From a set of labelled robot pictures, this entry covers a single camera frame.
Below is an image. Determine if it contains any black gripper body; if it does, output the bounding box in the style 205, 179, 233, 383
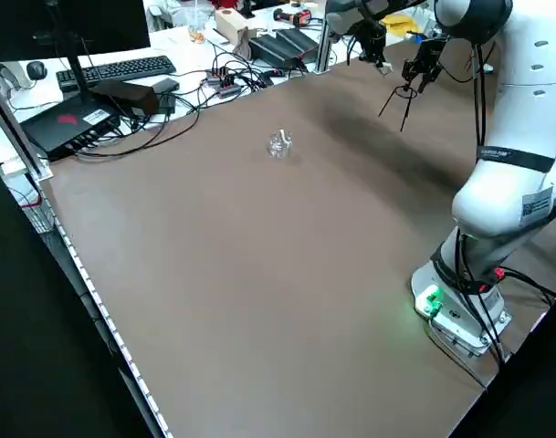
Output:
359, 19, 389, 63
412, 38, 446, 72

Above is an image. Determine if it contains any black metal tripod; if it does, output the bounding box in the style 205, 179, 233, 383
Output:
378, 83, 418, 133

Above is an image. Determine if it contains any yellow bag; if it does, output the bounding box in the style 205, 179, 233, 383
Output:
379, 13, 425, 38

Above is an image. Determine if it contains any black stepped box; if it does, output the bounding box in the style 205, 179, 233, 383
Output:
276, 27, 320, 63
248, 34, 304, 69

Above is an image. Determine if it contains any red and black power tool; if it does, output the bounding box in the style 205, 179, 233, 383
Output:
272, 7, 313, 28

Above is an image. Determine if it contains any beige cardboard box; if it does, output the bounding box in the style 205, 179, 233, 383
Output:
214, 7, 250, 46

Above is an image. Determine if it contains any grey USB hub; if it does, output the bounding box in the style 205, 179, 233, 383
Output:
205, 67, 243, 99

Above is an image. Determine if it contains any clear plastic cup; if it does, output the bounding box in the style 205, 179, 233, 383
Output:
184, 6, 209, 45

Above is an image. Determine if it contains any black power adapter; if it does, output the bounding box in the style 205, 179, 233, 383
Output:
154, 77, 182, 116

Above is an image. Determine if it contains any dark brown box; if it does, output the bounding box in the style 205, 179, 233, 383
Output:
90, 80, 161, 118

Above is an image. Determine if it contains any black keyboard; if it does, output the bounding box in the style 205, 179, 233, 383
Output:
55, 55, 178, 93

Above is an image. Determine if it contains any black monitor stand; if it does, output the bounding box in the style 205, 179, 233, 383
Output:
66, 45, 94, 104

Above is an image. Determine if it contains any black box with red logo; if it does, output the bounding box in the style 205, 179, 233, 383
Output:
20, 97, 124, 162

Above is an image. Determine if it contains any black computer monitor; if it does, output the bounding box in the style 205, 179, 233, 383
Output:
0, 0, 152, 63

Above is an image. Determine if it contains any aluminium camera post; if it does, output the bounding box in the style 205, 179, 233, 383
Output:
315, 0, 334, 75

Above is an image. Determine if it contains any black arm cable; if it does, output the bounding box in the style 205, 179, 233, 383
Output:
455, 38, 509, 370

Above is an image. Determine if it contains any aluminium corner post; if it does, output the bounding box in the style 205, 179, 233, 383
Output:
0, 71, 54, 180

